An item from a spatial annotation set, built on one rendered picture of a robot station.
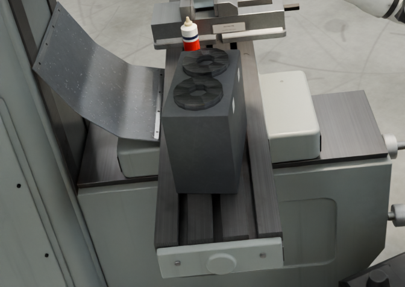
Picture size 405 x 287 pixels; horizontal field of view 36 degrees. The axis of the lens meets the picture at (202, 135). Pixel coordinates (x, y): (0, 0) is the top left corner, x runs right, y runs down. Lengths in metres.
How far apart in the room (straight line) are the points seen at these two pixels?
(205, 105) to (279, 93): 0.56
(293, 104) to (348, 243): 0.43
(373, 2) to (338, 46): 2.10
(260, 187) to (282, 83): 0.52
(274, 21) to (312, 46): 1.80
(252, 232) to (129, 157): 0.48
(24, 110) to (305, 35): 2.35
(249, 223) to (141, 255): 0.64
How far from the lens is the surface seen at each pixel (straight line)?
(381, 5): 1.33
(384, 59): 3.31
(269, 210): 1.14
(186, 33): 1.55
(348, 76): 3.17
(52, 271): 1.72
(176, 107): 1.10
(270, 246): 1.11
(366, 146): 1.59
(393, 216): 1.72
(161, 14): 1.67
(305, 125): 1.50
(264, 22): 1.63
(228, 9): 1.60
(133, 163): 1.52
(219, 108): 1.08
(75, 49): 1.57
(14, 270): 1.74
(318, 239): 1.74
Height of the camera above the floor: 1.76
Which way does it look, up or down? 38 degrees down
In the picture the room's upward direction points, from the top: 9 degrees counter-clockwise
